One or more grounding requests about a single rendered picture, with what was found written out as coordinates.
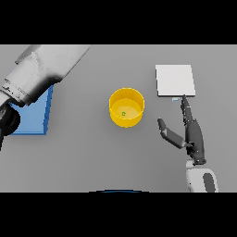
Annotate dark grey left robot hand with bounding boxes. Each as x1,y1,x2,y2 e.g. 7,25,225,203
0,103,21,152

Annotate pale square measuring scale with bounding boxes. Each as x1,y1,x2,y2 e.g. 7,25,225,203
155,64,197,103

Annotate blue tray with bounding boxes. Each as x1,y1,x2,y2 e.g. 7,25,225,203
8,84,55,136

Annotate yellow bowl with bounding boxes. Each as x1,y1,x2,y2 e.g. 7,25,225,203
108,87,145,129

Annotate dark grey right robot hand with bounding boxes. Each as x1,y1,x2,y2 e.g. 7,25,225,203
156,94,207,167

